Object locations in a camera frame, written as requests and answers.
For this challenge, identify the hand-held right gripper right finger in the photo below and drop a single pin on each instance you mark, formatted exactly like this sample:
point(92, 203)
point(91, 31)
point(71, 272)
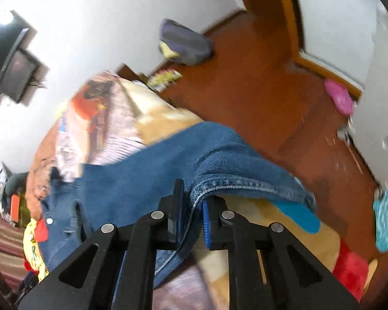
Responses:
point(207, 226)

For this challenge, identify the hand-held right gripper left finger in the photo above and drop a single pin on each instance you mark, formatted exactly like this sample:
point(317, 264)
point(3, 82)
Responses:
point(174, 221)

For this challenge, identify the blue denim jeans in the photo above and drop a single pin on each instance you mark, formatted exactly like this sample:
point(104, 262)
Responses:
point(142, 184)

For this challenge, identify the printed blanket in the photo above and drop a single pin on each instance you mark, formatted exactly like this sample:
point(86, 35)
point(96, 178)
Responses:
point(116, 119)

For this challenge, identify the yellow duck-print fleece blanket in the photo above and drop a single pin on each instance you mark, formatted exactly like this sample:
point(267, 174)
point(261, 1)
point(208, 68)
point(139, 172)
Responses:
point(32, 252)

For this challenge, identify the green and orange box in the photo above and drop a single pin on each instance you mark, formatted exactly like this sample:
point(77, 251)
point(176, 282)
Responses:
point(15, 208)

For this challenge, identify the red striped rug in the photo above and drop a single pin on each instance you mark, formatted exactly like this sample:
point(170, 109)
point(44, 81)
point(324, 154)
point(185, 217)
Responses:
point(1, 242)

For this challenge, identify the grey cloth bag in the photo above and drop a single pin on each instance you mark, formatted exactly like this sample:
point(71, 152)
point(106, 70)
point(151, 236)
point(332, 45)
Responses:
point(187, 43)

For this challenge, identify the pink slipper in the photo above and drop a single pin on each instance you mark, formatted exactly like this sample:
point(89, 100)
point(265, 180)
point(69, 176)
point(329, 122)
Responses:
point(339, 97)

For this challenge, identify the white door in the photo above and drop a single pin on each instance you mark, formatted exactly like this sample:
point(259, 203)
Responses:
point(375, 103)

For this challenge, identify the wooden bed frame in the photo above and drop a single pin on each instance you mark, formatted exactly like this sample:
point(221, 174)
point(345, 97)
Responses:
point(129, 72)

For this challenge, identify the black wall-mounted television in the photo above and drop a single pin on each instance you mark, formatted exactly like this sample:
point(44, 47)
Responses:
point(9, 67)

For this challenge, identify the wooden door frame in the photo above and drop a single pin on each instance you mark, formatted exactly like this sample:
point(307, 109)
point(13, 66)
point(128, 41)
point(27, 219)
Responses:
point(291, 16)

